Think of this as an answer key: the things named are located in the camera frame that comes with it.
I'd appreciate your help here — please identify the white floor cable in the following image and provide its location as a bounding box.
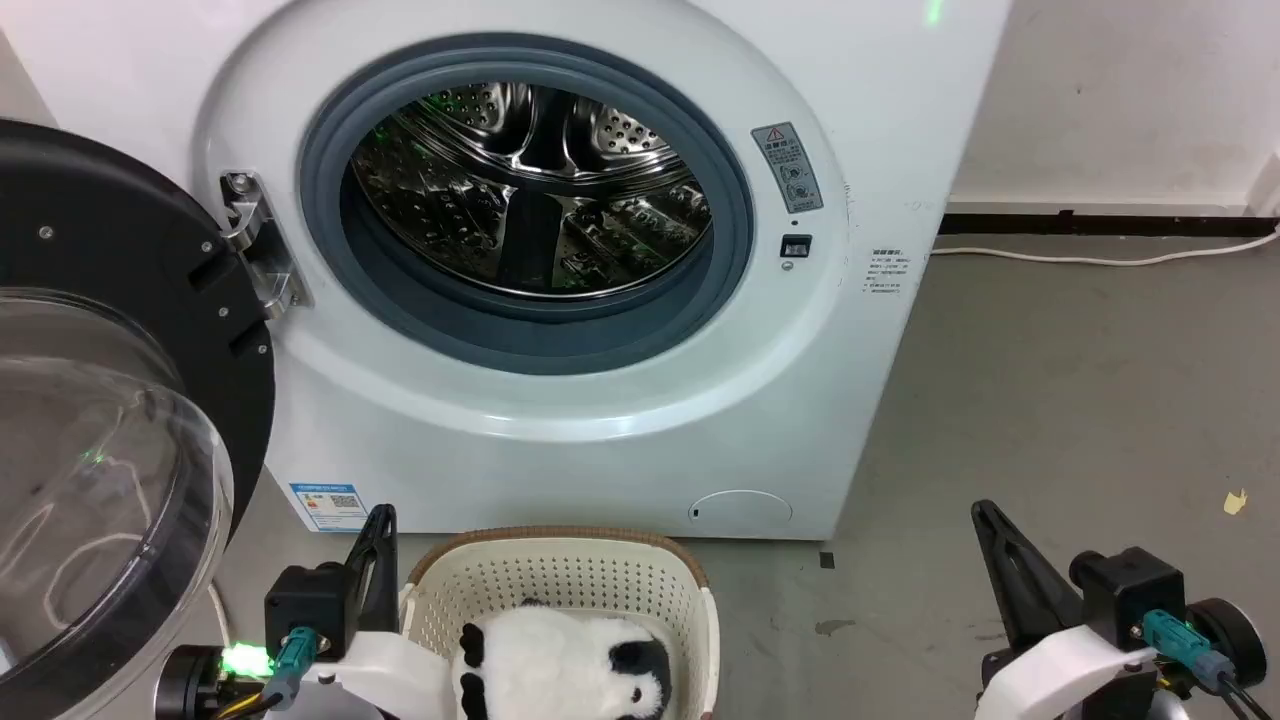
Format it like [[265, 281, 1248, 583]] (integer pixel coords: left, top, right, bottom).
[[930, 222, 1280, 268]]

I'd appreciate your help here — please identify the teal cable connector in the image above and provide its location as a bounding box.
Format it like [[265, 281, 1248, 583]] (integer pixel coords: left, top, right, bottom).
[[1142, 609, 1237, 693], [262, 628, 323, 712]]

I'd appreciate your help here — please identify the teal left cable connector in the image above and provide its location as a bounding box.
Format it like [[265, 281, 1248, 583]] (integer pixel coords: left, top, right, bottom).
[[262, 628, 323, 712]]

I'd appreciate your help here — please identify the white front-load washing machine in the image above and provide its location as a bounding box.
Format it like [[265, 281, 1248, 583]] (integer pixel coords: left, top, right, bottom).
[[0, 0, 1015, 542]]

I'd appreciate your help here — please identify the cream perforated laundry basket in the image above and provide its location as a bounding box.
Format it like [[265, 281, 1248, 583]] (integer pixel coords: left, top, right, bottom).
[[400, 527, 720, 720]]

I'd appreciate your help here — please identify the metal door hinge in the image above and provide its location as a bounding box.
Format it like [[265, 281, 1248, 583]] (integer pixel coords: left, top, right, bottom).
[[219, 171, 310, 320]]

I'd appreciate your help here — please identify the black baseboard strip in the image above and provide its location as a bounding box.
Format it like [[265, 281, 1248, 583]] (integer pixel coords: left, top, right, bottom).
[[937, 211, 1280, 238]]

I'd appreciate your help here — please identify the black washer door clear dome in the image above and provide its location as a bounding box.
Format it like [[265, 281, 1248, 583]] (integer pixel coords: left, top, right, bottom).
[[0, 118, 277, 720]]

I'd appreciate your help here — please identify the round drain filter cover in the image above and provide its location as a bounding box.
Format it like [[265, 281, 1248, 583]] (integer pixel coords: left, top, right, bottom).
[[689, 489, 794, 531]]

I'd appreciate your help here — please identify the stainless steel washer drum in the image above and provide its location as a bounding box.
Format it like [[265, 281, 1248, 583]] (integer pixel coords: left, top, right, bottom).
[[350, 82, 713, 298]]

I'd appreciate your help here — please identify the grey warning sticker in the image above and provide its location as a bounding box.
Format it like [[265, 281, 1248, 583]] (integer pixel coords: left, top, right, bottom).
[[751, 122, 825, 215]]

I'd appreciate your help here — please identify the grey rubber door gasket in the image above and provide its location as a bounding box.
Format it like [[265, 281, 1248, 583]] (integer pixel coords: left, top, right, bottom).
[[299, 33, 755, 376]]

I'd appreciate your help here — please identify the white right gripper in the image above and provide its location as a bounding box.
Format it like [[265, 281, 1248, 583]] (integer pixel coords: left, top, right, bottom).
[[971, 499, 1163, 720]]

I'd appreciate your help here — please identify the teal right cable connector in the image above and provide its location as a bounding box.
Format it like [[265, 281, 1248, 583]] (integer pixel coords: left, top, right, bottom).
[[1142, 609, 1237, 693]]

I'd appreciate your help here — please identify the black white panda plush toy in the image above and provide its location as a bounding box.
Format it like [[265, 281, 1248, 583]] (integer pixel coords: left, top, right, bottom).
[[452, 600, 674, 720]]

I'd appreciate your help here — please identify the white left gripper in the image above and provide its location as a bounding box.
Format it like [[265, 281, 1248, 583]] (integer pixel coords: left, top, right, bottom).
[[296, 504, 457, 720]]

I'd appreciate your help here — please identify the small printed text sticker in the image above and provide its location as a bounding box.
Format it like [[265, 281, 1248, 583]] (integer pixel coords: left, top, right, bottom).
[[864, 246, 913, 297]]

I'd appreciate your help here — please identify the blue white energy label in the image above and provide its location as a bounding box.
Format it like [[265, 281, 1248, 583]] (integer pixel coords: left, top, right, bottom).
[[289, 483, 371, 532]]

